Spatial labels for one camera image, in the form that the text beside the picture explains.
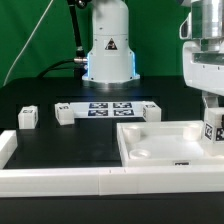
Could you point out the white tag sheet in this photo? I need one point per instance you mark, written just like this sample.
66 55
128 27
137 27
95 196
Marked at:
108 109

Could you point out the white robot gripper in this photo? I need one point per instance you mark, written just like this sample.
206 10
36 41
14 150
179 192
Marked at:
204 71

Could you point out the white U-shaped fence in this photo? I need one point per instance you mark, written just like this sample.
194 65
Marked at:
102 181

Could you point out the white square table top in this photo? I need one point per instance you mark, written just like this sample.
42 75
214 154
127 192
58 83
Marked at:
145 144

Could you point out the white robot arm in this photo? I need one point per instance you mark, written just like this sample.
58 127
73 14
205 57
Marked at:
111 63

